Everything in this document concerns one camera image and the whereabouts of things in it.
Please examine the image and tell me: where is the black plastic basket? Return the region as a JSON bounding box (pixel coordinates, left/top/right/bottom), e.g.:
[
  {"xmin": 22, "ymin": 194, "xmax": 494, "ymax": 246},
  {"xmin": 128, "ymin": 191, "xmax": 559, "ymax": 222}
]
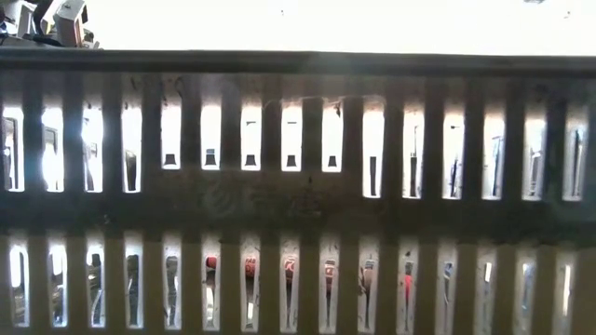
[{"xmin": 0, "ymin": 45, "xmax": 596, "ymax": 335}]

